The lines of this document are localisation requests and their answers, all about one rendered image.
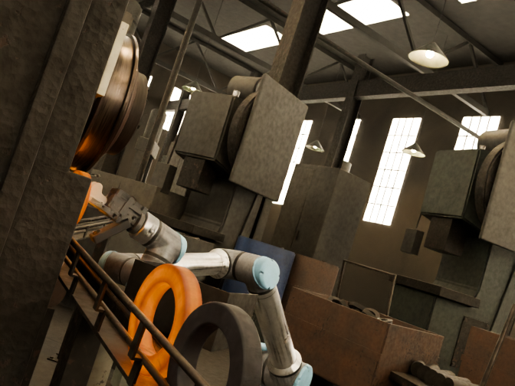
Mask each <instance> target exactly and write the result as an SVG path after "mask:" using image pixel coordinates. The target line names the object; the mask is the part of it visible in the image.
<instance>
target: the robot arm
mask: <svg viewBox="0 0 515 386"><path fill-rule="evenodd" d="M102 188H103V186H102V185H101V184H100V183H97V182H91V191H90V198H89V201H88V203H89V204H91V205H93V206H94V207H95V208H97V209H99V212H101V213H102V214H104V215H106V216H107V217H109V218H111V219H112V221H114V222H113V223H111V224H108V225H107V226H105V227H102V228H101V229H99V230H95V231H94V232H92V233H90V234H89V236H90V239H91V240H92V241H93V242H94V243H95V244H98V243H100V242H102V241H103V240H106V239H107V238H109V237H112V236H113V235H116V234H118V233H120V232H122V231H124V230H126V231H128V232H129V236H130V237H131V238H132V239H134V240H135V241H137V242H139V243H140V244H142V245H143V246H144V247H146V250H145V252H144V254H134V253H128V254H122V253H117V252H116V251H107V252H106V253H105V254H103V255H102V257H101V258H100V260H99V262H98V265H99V266H100V267H101V268H102V269H103V270H104V271H105V273H106V274H107V275H108V276H109V277H110V278H111V279H112V280H113V281H114V282H115V283H118V284H120V285H123V286H126V285H127V282H128V279H129V277H130V273H131V270H132V268H133V264H134V261H135V259H138V260H148V261H153V262H158V263H170V264H174V265H177V266H181V267H185V268H187V269H189V270H191V271H192V272H193V274H194V275H195V276H209V275H210V276H211V277H213V278H215V279H229V280H237V281H239V282H242V283H245V284H246V287H247V289H248V292H249V293H250V294H258V298H257V302H256V305H255V307H254V311H255V313H256V316H257V320H258V323H259V326H260V328H261V332H262V335H263V338H264V342H265V343H261V348H262V358H263V367H262V377H261V386H310V382H311V380H312V377H313V369H312V367H311V366H310V365H308V364H306V363H303V362H302V358H301V356H300V353H299V352H298V351H297V350H295V349H294V346H293V343H292V340H291V337H290V332H289V329H288V326H287V321H286V318H285V315H284V310H283V307H282V304H281V301H280V296H279V293H278V290H277V283H278V280H279V275H280V270H279V266H278V265H277V263H276V262H275V261H274V260H272V259H270V258H268V257H264V256H259V255H256V254H250V253H247V252H244V251H240V250H231V249H224V248H216V249H213V250H211V251H210V252H209V253H186V248H187V242H186V239H185V238H184V237H183V236H182V235H181V234H180V233H179V232H177V231H174V230H173V229H172V228H170V227H169V226H167V225H166V224H164V223H163V222H161V221H160V220H159V219H158V218H156V217H155V216H153V215H152V214H150V213H149V212H147V211H148V208H146V207H144V206H142V205H141V204H139V203H138V202H136V201H134V200H135V199H134V197H133V196H130V195H128V194H127V193H126V192H125V191H123V190H122V189H119V188H118V189H117V188H114V187H112V188H111V189H110V191H109V192H108V194H107V196H106V197H105V196H104V195H103V194H102ZM101 202H103V203H101Z"/></svg>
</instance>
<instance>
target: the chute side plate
mask: <svg viewBox="0 0 515 386"><path fill-rule="evenodd" d="M66 255H67V256H68V257H69V259H70V260H71V262H72V261H73V259H74V255H73V254H72V253H71V251H70V250H69V249H68V250H67V254H66ZM85 261H86V260H85ZM86 262H87V261H86ZM87 264H88V265H89V266H90V267H91V268H92V269H93V271H94V272H95V273H96V274H97V275H98V277H99V278H101V277H100V275H99V274H98V273H97V272H96V271H95V269H94V268H93V267H92V266H91V265H90V264H89V263H88V262H87ZM80 273H81V274H82V275H83V276H84V278H85V279H86V280H87V282H88V283H89V284H90V285H91V286H92V287H93V289H94V290H95V291H96V293H97V294H98V292H99V289H100V286H99V284H98V283H97V282H96V281H95V279H94V278H93V277H92V276H91V275H90V274H89V273H88V272H87V270H86V269H85V268H84V267H83V268H82V270H81V272H80ZM101 279H102V278H101ZM102 280H103V279H102ZM108 288H109V289H110V290H111V291H112V289H111V288H110V287H109V286H108ZM112 292H113V294H114V295H115V296H116V297H117V298H118V299H119V301H120V302H121V303H122V304H123V305H124V306H125V307H126V308H127V309H128V310H129V308H128V307H127V306H126V305H125V304H124V303H123V301H122V300H121V299H120V298H119V297H118V296H117V294H115V292H114V291H112ZM103 301H104V302H105V304H106V305H107V306H108V308H109V309H110V310H111V312H112V313H113V314H114V315H115V316H116V317H117V319H118V320H119V321H120V323H121V324H122V325H123V327H124V328H125V329H126V330H127V331H128V327H129V320H128V319H127V318H126V317H125V315H124V314H123V313H122V312H121V311H120V310H119V308H118V307H117V306H116V305H115V303H114V302H113V301H112V300H111V298H110V297H109V296H108V295H107V294H105V297H104V299H103ZM129 311H130V310H129ZM130 313H131V311H130ZM152 338H153V339H154V340H155V341H156V343H157V344H158V345H159V346H160V348H162V346H161V345H160V344H159V343H158V342H157V340H156V339H155V338H154V337H153V336H152Z"/></svg>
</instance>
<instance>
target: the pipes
mask: <svg viewBox="0 0 515 386"><path fill-rule="evenodd" d="M202 1H203V0H196V1H195V5H194V8H193V10H192V14H191V17H190V19H189V23H188V25H187V28H186V30H185V34H184V37H183V39H182V43H181V46H180V48H179V52H178V55H177V58H176V59H175V63H174V66H173V69H172V73H171V75H170V78H169V82H168V84H167V87H166V91H165V93H164V95H163V98H162V102H161V104H160V107H159V111H158V113H157V116H156V120H155V122H154V125H153V129H152V131H151V133H150V136H149V140H148V142H147V145H146V149H145V152H144V154H143V158H142V161H141V163H140V166H139V169H138V172H137V174H136V178H135V181H138V182H141V181H142V179H143V175H144V172H145V170H146V166H147V163H148V161H149V157H150V154H151V151H152V149H153V146H154V143H155V141H156V137H157V134H158V131H159V127H160V125H161V122H162V118H163V116H164V113H165V111H166V107H167V105H168V102H169V98H170V96H171V93H172V89H173V87H174V84H175V80H176V78H177V75H178V72H179V68H180V66H181V63H182V60H183V57H184V55H185V51H186V48H187V46H188V43H189V39H190V37H191V34H192V30H193V28H194V25H195V21H196V18H197V17H198V13H199V10H200V8H201V5H202ZM257 1H258V2H260V3H261V4H263V5H265V6H266V7H268V8H269V9H271V10H272V11H274V12H276V13H278V14H279V15H280V16H282V17H284V18H286V19H287V16H288V13H287V12H285V11H284V10H282V9H281V8H279V7H277V6H276V5H274V4H273V3H271V2H269V1H268V0H257ZM317 39H319V40H320V41H322V42H323V43H325V44H327V45H329V46H330V47H331V48H333V49H334V50H336V51H338V52H340V53H341V54H343V55H344V56H346V57H348V58H349V59H350V60H352V61H354V62H356V63H357V64H358V65H360V66H361V67H364V68H365V69H367V70H368V71H370V72H371V73H373V74H375V75H376V76H377V77H379V78H381V79H383V80H384V81H385V82H387V83H389V84H391V85H392V86H393V87H395V88H397V89H398V90H400V91H402V92H403V93H405V94H406V95H408V96H410V97H411V98H412V99H414V100H416V101H418V102H419V103H420V104H422V105H424V106H426V107H427V108H429V109H430V110H432V111H433V112H435V113H437V114H438V115H439V116H442V117H443V118H445V119H446V120H448V121H449V122H451V123H453V124H454V125H456V126H457V127H459V128H460V129H463V130H464V131H465V132H467V133H469V134H470V135H472V136H473V137H475V138H476V139H478V138H479V136H480V135H478V134H477V133H475V132H474V131H472V130H471V129H469V128H467V127H466V126H464V125H463V124H461V123H459V122H458V121H457V120H455V119H453V118H452V117H450V116H449V115H447V114H446V113H444V112H442V111H440V110H439V109H438V108H436V107H435V106H432V105H431V104H430V103H428V102H427V101H425V100H423V99H422V98H421V97H419V96H417V95H415V94H414V93H413V92H411V91H410V90H407V89H406V88H404V87H403V86H402V85H400V84H398V83H396V82H395V81H394V80H392V79H390V78H389V77H387V76H386V75H385V74H383V73H381V72H379V71H378V70H377V69H375V68H374V67H371V66H370V65H368V64H367V63H366V62H364V61H362V60H360V59H359V58H358V57H356V56H354V55H353V54H351V53H350V52H348V51H346V50H345V49H343V48H342V47H340V46H339V45H337V44H335V43H334V42H332V41H331V40H329V39H328V38H326V37H324V36H323V35H322V34H320V33H319V35H318V38H317Z"/></svg>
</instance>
